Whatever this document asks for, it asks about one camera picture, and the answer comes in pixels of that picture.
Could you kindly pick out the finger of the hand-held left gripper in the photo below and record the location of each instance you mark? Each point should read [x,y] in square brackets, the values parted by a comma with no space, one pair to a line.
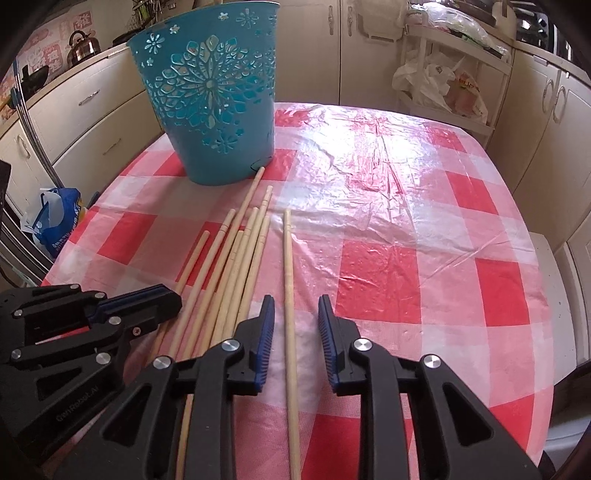
[108,341]
[138,302]

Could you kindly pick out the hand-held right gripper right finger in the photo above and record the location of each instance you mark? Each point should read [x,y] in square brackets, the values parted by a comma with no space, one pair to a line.
[325,341]

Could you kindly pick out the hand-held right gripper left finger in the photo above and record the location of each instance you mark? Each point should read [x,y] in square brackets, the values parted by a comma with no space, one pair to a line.
[264,341]

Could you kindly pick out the pile of wooden chopsticks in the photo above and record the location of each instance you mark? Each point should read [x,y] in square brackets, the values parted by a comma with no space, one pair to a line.
[240,277]

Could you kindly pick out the light wooden chopstick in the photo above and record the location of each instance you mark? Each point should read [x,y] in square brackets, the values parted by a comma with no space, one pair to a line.
[290,277]

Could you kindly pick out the blue perforated plastic basket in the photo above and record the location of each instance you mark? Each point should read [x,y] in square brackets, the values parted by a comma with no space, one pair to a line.
[207,152]

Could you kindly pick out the blue shopping bag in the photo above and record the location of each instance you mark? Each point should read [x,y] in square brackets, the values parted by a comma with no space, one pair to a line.
[57,217]

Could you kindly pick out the red white checkered tablecloth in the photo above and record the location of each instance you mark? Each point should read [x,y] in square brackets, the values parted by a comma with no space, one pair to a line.
[392,207]

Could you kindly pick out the cream drawer cabinet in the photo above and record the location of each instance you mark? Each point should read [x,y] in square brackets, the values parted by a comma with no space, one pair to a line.
[83,120]

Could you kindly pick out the black pan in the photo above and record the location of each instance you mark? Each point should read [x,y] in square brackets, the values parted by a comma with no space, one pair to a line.
[34,78]

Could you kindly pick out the steel kettle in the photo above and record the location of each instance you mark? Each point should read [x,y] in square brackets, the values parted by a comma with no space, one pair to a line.
[85,48]

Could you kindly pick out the white plastic bag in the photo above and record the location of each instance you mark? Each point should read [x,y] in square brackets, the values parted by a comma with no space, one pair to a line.
[422,81]

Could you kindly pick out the cream door cabinet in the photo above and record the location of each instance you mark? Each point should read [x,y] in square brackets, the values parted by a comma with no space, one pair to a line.
[314,55]
[540,138]

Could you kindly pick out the red yellow plastic bag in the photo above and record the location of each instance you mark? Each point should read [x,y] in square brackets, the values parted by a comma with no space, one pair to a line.
[471,94]

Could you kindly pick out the dish rack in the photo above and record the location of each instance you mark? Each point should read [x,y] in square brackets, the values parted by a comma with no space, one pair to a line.
[152,9]

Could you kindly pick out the white shelf rack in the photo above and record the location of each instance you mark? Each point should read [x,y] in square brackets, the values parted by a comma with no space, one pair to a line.
[496,64]

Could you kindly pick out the translucent plastic bag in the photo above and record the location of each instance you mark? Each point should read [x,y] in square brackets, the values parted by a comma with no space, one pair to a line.
[452,23]

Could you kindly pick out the black stove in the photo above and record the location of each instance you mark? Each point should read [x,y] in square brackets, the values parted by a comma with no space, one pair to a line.
[540,32]

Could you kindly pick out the chrome chair frame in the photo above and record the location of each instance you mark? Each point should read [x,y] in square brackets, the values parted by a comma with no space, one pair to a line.
[41,152]

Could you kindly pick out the pink wall sticker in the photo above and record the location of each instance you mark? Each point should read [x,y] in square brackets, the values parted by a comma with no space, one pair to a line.
[46,46]

